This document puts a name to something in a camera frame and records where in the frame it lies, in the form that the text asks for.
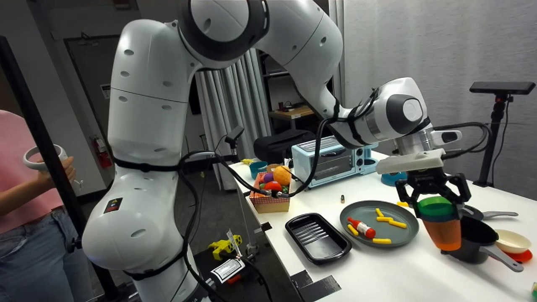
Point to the grey-green plate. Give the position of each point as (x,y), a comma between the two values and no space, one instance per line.
(402,237)

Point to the toaster oven door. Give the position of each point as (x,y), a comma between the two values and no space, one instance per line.
(331,167)

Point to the light blue toaster oven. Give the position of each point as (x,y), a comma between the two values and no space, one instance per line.
(335,161)

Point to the person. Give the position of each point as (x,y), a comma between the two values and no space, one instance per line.
(21,201)

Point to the yellow toy piece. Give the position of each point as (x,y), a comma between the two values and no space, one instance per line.
(247,161)

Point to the hand controller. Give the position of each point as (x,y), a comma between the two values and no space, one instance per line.
(31,159)

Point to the white curtain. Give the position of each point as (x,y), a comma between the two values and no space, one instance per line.
(230,96)

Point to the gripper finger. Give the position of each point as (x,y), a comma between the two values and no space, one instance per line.
(405,191)
(460,191)

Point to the grey door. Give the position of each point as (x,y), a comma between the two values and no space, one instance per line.
(90,67)

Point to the black tape strip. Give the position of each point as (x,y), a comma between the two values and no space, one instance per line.
(316,287)

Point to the black plastic tray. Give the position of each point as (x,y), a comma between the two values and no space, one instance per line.
(316,241)

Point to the yellow clamp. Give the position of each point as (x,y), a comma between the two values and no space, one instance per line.
(222,247)

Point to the checkered basket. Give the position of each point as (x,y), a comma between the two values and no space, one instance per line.
(268,203)

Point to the orange plate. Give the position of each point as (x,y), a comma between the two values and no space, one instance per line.
(522,256)

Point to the black stand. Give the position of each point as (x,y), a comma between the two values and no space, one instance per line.
(37,134)

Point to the camera on mount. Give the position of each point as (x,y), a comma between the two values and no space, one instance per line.
(233,138)
(501,87)

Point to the red fire extinguisher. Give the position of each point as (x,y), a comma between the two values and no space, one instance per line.
(100,153)

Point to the green toy piece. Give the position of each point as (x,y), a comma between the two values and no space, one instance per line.
(534,291)

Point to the purple toy fruit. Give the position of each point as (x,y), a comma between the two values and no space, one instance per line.
(267,177)

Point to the black bag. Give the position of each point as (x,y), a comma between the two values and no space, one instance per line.
(281,144)

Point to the white label card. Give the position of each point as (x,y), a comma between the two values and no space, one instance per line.
(228,269)

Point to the small blue bowl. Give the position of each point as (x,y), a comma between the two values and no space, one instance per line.
(258,168)

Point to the wooden desk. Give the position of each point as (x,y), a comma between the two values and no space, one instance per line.
(293,112)

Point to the toy orange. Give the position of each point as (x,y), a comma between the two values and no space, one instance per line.
(282,175)

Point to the toy ketchup bottle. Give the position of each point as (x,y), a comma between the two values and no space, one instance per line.
(363,228)

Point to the red toy tomato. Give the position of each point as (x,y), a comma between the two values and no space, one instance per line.
(272,186)

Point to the yellow toy fry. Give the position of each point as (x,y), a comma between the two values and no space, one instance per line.
(381,240)
(397,224)
(384,218)
(402,204)
(379,212)
(353,230)

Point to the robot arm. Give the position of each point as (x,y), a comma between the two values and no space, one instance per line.
(147,105)

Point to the green plastic cup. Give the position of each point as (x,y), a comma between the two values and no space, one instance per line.
(436,207)

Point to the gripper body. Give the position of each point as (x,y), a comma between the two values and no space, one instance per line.
(427,181)

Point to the cream bowl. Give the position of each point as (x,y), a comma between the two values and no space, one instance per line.
(512,241)

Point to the orange plastic cup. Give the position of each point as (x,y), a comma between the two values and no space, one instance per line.
(442,235)

